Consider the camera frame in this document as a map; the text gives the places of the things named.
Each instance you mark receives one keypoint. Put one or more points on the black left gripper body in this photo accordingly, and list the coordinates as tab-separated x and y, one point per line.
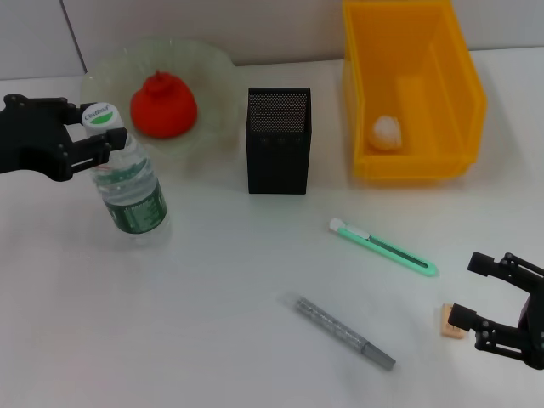
30	136

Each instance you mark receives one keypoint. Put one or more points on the black mesh pen holder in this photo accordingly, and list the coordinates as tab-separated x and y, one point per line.
278	161

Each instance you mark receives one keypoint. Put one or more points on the white paper ball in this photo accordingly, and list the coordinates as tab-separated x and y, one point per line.
386	134

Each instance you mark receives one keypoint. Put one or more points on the clear glass fruit plate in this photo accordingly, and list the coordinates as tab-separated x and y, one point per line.
208	85

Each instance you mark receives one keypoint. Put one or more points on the red orange fruit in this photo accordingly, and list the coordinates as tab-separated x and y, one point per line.
163	106

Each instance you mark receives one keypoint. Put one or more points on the clear green label water bottle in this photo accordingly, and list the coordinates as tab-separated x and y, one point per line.
132	200

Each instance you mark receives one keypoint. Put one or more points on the silver glitter pen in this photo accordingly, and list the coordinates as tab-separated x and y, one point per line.
340	331

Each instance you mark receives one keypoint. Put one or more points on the beige rectangular eraser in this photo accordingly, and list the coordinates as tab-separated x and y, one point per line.
448	329

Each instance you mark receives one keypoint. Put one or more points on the yellow plastic storage bin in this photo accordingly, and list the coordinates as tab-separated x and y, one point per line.
408	85

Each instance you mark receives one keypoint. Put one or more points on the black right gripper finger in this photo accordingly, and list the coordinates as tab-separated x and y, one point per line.
497	336
510	268

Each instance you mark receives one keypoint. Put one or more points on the mint green utility knife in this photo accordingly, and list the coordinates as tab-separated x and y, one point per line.
382	248

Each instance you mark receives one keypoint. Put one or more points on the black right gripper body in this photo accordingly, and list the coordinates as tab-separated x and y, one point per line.
536	327

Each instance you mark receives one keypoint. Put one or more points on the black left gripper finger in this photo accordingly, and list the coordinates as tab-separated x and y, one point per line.
93	151
73	114

